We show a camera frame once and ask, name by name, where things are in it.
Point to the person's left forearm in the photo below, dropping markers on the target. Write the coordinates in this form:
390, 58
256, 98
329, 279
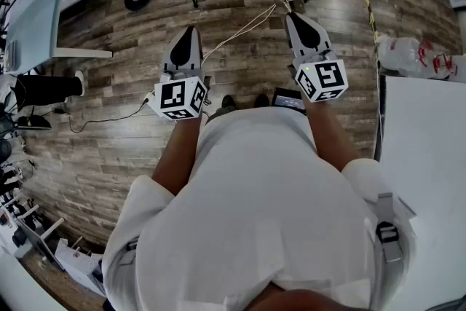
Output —
178, 156

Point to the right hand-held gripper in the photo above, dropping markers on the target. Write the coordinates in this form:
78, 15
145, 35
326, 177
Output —
324, 78

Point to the white plastic bag red print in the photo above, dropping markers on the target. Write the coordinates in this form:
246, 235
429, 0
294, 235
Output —
404, 52

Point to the white table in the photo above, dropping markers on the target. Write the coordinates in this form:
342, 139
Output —
426, 142

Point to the person's white shirt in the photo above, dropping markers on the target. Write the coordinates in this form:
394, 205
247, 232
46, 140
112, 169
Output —
255, 200

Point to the black device with screen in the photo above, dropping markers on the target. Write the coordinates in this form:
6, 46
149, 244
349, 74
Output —
289, 100

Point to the pale grey desk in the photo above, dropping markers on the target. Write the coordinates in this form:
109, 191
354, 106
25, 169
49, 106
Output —
36, 18

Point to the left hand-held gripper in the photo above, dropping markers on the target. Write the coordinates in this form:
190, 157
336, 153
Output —
174, 98

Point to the person's right forearm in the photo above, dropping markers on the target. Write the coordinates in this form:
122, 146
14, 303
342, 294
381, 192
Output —
329, 134

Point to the person's dark shoe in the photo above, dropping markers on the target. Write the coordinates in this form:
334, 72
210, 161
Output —
228, 102
262, 100

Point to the yellow black striped tape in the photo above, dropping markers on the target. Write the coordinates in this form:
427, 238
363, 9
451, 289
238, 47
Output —
369, 7

